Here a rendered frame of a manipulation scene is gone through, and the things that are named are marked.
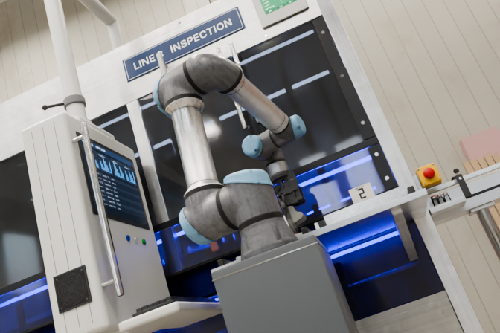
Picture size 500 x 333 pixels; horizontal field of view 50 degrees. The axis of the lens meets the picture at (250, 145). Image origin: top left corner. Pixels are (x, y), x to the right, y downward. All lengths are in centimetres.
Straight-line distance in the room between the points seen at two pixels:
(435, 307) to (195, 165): 101
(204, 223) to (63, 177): 65
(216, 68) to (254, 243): 53
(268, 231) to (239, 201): 11
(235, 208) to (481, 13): 534
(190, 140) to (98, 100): 116
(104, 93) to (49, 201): 85
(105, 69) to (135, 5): 473
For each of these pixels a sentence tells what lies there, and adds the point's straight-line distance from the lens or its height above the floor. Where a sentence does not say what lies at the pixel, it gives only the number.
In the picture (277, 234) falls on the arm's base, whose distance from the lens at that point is 127.
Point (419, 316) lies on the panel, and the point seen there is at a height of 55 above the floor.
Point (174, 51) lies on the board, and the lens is 248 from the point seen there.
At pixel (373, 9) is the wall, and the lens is 643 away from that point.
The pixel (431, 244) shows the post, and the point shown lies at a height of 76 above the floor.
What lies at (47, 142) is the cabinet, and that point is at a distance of 194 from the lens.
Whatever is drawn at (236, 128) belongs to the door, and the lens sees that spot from 224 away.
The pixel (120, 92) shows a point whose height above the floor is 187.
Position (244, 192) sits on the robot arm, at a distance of 131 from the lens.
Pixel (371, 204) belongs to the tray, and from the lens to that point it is 166.
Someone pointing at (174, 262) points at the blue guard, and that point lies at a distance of 221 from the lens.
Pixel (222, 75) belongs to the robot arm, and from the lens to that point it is 153.
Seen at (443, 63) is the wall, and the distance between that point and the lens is 611.
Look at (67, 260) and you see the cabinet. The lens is 179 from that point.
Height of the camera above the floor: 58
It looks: 21 degrees up
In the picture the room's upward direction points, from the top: 19 degrees counter-clockwise
